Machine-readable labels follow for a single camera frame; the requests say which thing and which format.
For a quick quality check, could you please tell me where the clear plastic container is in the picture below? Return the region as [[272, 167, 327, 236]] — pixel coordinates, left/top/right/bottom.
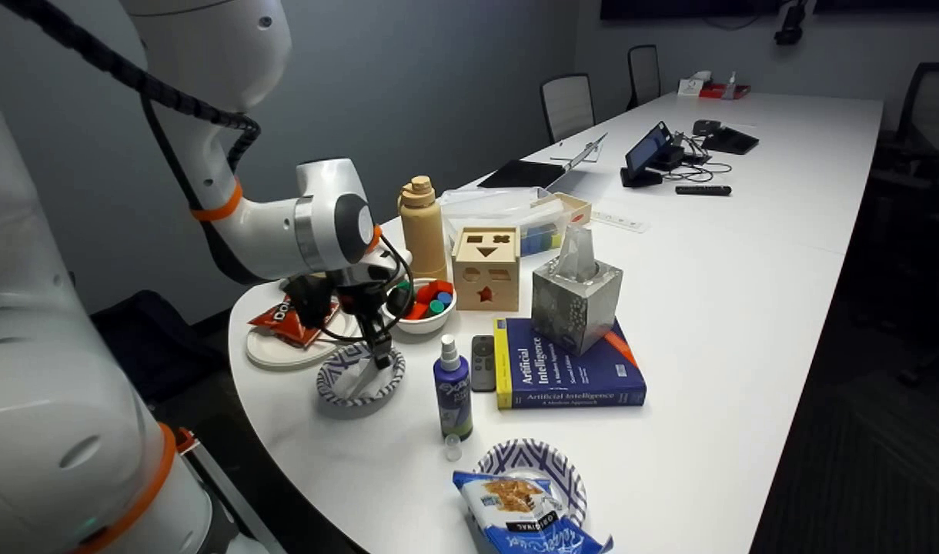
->
[[517, 189, 596, 258]]

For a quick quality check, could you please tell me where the white small box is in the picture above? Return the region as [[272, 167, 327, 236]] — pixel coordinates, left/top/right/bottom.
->
[[675, 71, 715, 101]]

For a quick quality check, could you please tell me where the wooden shape sorter box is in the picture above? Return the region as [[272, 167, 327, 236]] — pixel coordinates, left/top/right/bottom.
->
[[449, 224, 523, 315]]

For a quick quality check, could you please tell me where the red chips bag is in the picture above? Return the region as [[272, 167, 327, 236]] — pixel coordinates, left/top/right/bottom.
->
[[246, 301, 324, 351]]

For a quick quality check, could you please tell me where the grey tissue box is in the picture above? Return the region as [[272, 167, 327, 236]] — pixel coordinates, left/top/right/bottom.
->
[[529, 221, 629, 357]]

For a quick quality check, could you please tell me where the white plate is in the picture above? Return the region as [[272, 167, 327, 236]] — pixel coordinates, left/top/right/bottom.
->
[[245, 305, 363, 373]]

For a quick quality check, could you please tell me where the blue spray bottle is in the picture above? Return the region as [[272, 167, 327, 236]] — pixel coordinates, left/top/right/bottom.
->
[[430, 333, 477, 443]]

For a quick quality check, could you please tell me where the white cable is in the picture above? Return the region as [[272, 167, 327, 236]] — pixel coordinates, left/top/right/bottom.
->
[[670, 151, 722, 189]]

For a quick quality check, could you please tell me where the black phone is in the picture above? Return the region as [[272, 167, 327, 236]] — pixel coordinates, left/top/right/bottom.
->
[[467, 333, 498, 396]]

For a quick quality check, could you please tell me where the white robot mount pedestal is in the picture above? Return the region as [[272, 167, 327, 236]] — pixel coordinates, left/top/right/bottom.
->
[[180, 428, 291, 554]]

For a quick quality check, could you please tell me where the black remote control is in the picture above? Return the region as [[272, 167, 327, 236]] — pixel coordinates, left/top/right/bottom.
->
[[675, 182, 735, 200]]

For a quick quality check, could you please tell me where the red toy block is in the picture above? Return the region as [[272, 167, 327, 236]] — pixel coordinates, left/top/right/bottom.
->
[[415, 276, 455, 308]]

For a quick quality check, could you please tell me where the white bowl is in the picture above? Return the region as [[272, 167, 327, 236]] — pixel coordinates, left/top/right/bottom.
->
[[388, 274, 458, 343]]

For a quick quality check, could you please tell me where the red flat box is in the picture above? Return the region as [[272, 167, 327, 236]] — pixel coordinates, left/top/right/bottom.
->
[[697, 76, 754, 105]]

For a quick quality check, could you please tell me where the black office chair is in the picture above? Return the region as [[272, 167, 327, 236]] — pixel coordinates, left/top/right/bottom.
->
[[876, 60, 939, 212]]

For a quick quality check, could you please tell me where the black webcam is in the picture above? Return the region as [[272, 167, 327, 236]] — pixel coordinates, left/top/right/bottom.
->
[[772, 0, 816, 48]]

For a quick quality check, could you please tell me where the grey mesh office chair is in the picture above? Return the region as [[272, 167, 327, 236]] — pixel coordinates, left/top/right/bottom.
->
[[538, 71, 601, 145], [624, 41, 666, 111]]

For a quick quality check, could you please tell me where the black tablet on stand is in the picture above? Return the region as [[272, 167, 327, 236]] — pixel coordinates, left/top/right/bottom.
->
[[620, 120, 690, 191]]

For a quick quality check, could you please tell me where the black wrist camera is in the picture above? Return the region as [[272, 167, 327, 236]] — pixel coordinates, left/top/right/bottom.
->
[[280, 268, 341, 337]]

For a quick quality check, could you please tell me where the blue snack bag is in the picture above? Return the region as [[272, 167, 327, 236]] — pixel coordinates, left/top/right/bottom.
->
[[449, 468, 617, 554]]

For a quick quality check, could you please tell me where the black pouch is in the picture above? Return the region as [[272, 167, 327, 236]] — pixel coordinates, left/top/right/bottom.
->
[[690, 116, 761, 156]]

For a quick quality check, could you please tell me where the tan water bottle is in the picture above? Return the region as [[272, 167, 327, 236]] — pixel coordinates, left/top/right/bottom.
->
[[398, 171, 453, 284]]

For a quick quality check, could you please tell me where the thin black camera cable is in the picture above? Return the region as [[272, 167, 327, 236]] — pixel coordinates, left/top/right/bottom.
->
[[369, 230, 423, 347]]

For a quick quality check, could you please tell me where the blue hardcover book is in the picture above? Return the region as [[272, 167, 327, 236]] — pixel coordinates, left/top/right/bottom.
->
[[491, 315, 651, 411]]

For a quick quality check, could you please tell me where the black corrugated cable conduit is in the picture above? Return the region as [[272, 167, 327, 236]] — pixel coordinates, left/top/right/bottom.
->
[[0, 0, 269, 285]]

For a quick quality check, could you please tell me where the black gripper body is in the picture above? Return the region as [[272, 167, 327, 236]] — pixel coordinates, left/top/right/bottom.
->
[[329, 274, 405, 346]]

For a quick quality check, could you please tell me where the wall television screen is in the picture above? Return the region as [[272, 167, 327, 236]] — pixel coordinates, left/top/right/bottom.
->
[[601, 0, 939, 25]]

